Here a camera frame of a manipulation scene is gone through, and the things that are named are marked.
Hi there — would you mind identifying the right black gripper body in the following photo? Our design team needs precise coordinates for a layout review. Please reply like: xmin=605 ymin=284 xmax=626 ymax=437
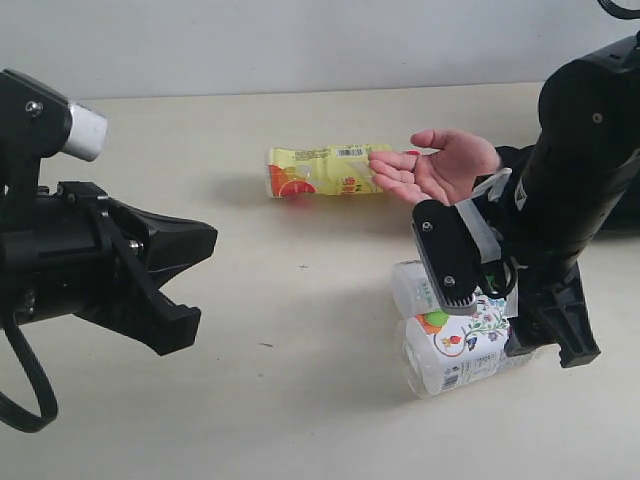
xmin=504 ymin=252 xmax=585 ymax=356

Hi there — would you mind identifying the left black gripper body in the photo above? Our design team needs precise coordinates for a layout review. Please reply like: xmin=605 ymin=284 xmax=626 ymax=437
xmin=0 ymin=181 xmax=151 ymax=341

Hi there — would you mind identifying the clear bottle floral label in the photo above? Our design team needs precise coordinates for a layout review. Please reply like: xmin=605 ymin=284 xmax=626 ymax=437
xmin=395 ymin=296 xmax=536 ymax=398

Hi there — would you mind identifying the white bottle green label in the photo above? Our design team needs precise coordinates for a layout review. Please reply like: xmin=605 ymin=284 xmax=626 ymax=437
xmin=389 ymin=258 xmax=506 ymax=321

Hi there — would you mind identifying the yellow juice bottle red cap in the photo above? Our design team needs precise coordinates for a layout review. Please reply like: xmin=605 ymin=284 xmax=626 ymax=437
xmin=265 ymin=144 xmax=393 ymax=198

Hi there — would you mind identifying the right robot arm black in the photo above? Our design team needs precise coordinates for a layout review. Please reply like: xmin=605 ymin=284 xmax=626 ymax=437
xmin=499 ymin=35 xmax=639 ymax=368

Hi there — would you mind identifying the black sleeved forearm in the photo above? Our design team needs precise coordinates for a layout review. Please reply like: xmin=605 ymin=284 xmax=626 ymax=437
xmin=487 ymin=145 xmax=640 ymax=241

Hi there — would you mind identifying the left robot arm silver black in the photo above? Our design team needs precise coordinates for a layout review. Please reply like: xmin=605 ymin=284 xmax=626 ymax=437
xmin=1 ymin=182 xmax=218 ymax=355

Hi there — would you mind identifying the person's open hand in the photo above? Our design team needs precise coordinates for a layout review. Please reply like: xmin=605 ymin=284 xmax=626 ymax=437
xmin=369 ymin=129 xmax=501 ymax=205

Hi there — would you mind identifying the right wrist camera black grey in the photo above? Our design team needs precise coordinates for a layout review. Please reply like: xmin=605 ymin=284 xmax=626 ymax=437
xmin=412 ymin=168 xmax=518 ymax=314

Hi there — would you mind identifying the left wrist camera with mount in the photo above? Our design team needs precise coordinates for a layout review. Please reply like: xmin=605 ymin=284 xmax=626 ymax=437
xmin=1 ymin=68 xmax=109 ymax=199

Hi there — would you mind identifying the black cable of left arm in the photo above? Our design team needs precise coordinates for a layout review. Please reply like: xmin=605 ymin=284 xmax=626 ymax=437
xmin=0 ymin=319 xmax=59 ymax=434

